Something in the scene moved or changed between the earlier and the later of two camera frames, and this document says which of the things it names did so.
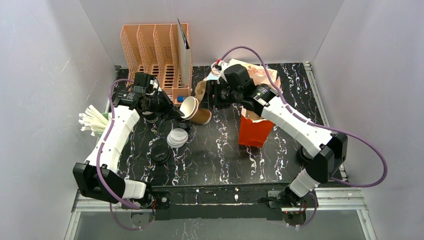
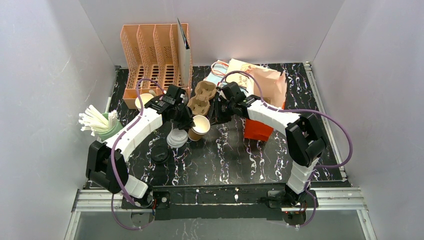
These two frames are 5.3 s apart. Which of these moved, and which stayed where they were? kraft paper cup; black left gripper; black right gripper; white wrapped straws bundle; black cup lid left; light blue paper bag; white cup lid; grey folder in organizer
Moved: kraft paper cup; black right gripper; black left gripper
Stayed: white cup lid; white wrapped straws bundle; black cup lid left; light blue paper bag; grey folder in organizer
